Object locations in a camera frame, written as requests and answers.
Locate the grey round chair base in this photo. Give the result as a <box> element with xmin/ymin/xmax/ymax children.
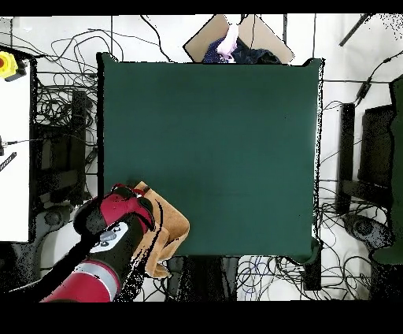
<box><xmin>43</xmin><ymin>208</ymin><xmax>65</xmax><ymax>227</ymax></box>

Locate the black power adapter cable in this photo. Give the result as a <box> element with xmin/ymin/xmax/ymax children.
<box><xmin>353</xmin><ymin>58</ymin><xmax>403</xmax><ymax>105</ymax></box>

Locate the yellow emergency stop button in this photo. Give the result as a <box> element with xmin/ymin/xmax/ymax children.
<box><xmin>0</xmin><ymin>50</ymin><xmax>19</xmax><ymax>79</ymax></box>

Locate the brown cardboard box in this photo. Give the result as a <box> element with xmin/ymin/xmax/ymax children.
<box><xmin>183</xmin><ymin>13</ymin><xmax>295</xmax><ymax>65</ymax></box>

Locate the black office chair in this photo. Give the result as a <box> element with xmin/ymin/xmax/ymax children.
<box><xmin>336</xmin><ymin>102</ymin><xmax>395</xmax><ymax>215</ymax></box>

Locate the dark green table cloth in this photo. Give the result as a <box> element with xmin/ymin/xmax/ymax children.
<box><xmin>95</xmin><ymin>51</ymin><xmax>325</xmax><ymax>264</ymax></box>

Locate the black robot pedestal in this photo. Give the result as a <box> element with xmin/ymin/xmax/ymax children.
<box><xmin>166</xmin><ymin>256</ymin><xmax>239</xmax><ymax>302</ymax></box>

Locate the black rod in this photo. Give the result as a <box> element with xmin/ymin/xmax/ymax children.
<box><xmin>338</xmin><ymin>13</ymin><xmax>374</xmax><ymax>47</ymax></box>

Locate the dark blue garment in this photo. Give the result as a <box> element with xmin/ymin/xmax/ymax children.
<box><xmin>201</xmin><ymin>36</ymin><xmax>281</xmax><ymax>65</ymax></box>

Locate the orange terry towel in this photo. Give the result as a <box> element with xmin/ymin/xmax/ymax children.
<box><xmin>131</xmin><ymin>180</ymin><xmax>190</xmax><ymax>280</ymax></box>

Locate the white side table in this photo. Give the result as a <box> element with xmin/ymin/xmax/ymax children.
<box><xmin>0</xmin><ymin>46</ymin><xmax>32</xmax><ymax>243</ymax></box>

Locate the black ribbed strap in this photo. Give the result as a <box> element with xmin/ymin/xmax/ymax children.
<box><xmin>0</xmin><ymin>151</ymin><xmax>17</xmax><ymax>173</ymax></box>

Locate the pale pink garment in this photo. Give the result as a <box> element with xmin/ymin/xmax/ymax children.
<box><xmin>216</xmin><ymin>24</ymin><xmax>240</xmax><ymax>63</ymax></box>

